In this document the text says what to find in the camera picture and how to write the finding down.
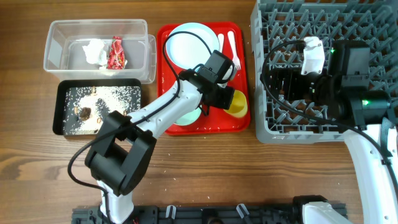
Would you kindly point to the light blue bowl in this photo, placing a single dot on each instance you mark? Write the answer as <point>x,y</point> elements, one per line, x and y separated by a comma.
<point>228,75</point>

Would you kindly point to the grey dishwasher rack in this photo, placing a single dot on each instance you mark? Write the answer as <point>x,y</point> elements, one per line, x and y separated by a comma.
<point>275,22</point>

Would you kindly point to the black food waste tray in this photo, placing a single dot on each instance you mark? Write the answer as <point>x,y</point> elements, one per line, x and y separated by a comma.
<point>65,85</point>

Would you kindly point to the yellow plastic cup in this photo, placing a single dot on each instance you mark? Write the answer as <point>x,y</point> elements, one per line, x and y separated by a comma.
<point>239,105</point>

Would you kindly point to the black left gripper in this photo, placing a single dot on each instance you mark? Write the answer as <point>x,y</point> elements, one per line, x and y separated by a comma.
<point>226,102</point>

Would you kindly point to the rice and food scraps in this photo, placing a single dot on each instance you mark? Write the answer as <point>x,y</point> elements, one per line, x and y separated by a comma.
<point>85,108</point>

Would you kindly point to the green bowl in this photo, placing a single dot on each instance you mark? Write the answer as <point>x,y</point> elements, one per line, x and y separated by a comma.
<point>188,118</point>

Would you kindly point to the red snack wrapper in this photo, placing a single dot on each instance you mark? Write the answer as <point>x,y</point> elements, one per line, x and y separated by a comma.
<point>116,58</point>

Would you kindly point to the light blue plate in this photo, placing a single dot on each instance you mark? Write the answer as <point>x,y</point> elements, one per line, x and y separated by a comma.
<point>187,51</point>

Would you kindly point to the clear plastic waste bin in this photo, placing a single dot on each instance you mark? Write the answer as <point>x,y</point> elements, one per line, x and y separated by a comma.
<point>65,58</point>

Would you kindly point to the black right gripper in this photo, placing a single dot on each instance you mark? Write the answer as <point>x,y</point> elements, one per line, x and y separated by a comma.
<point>292,76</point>

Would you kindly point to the red plastic tray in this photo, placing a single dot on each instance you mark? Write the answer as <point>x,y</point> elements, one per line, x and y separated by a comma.
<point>218,121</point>

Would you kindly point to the white plastic spoon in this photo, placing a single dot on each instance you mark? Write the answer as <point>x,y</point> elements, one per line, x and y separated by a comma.
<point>221,42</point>

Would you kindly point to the white napkin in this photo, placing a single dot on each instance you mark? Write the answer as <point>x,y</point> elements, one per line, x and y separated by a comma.
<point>96,53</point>

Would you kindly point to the white plastic fork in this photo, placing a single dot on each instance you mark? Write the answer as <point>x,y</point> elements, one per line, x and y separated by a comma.
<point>232,42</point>

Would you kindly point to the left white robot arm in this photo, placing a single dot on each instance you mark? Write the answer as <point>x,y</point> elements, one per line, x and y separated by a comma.
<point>120,154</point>

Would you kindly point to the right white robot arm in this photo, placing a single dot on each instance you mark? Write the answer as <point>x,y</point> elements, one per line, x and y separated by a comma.
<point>367,117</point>

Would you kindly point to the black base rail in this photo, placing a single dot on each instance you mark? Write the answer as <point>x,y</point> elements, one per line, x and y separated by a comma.
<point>281,213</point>

